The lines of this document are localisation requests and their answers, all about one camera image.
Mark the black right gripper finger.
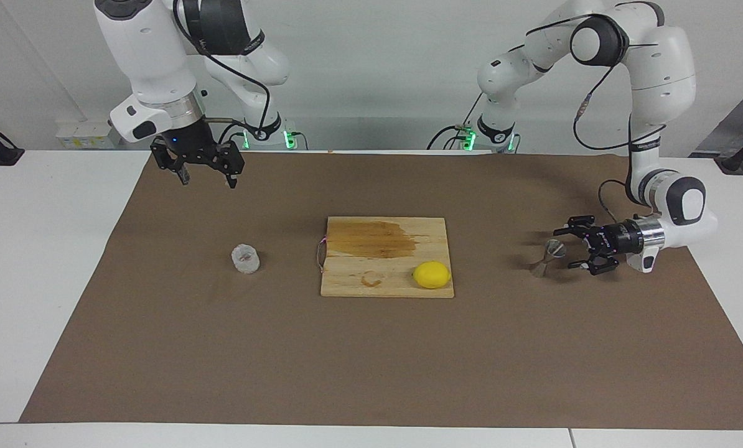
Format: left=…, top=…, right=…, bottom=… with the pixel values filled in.
left=151, top=138, right=193, bottom=186
left=213, top=142, right=245, bottom=189

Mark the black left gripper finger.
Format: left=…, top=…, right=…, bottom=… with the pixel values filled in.
left=568, top=249, right=621, bottom=276
left=553, top=215, right=602, bottom=242

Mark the steel double jigger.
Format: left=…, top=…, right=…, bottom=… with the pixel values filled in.
left=529, top=239, right=567, bottom=278

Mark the yellow lemon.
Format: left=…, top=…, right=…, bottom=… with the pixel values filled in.
left=413, top=261, right=452, bottom=290

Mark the wooden cutting board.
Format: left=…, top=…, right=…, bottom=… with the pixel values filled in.
left=314, top=216, right=455, bottom=299

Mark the brown paper table mat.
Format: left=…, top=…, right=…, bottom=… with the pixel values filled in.
left=20, top=151, right=743, bottom=430

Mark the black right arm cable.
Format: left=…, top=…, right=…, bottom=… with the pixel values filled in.
left=172, top=0, right=271, bottom=150

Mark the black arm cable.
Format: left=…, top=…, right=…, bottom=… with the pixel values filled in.
left=524, top=12, right=668, bottom=225
left=172, top=0, right=271, bottom=150

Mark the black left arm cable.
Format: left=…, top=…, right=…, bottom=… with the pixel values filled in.
left=524, top=12, right=668, bottom=225

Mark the black base cable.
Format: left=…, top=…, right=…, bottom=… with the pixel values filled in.
left=426, top=93, right=487, bottom=151

